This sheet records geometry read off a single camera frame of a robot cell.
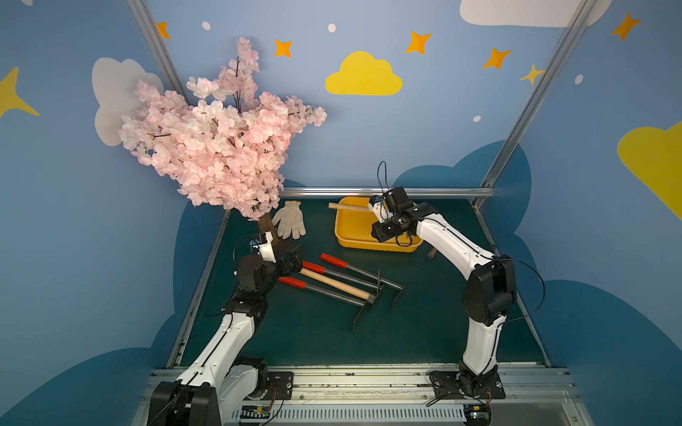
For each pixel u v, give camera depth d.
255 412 0.73
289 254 0.73
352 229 1.08
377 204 0.82
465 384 0.66
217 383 0.43
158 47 0.75
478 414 0.73
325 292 0.91
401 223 0.66
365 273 0.96
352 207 1.12
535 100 0.87
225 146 0.59
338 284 0.93
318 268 0.98
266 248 0.72
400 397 0.73
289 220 1.15
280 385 0.75
